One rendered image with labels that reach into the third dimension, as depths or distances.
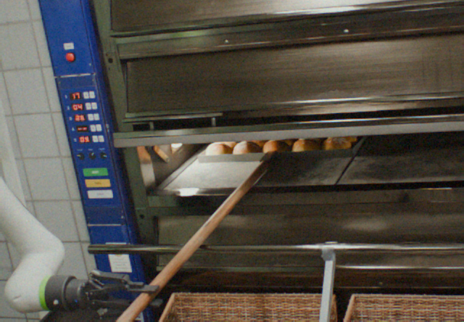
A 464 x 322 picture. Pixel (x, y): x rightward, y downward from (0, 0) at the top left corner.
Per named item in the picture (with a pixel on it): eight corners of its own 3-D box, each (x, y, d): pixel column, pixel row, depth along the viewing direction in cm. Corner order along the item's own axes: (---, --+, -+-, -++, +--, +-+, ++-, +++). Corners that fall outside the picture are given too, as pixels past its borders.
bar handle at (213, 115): (122, 137, 284) (125, 136, 285) (223, 132, 271) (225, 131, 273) (121, 118, 283) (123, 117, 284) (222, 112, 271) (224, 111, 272)
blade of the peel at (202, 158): (353, 157, 304) (352, 149, 303) (199, 163, 325) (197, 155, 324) (375, 122, 336) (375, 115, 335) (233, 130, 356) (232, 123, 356)
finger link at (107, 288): (97, 289, 232) (95, 284, 232) (135, 283, 228) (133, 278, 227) (90, 296, 229) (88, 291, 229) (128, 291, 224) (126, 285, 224)
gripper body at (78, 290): (77, 272, 235) (109, 272, 232) (84, 302, 237) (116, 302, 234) (62, 285, 228) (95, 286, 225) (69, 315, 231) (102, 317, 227)
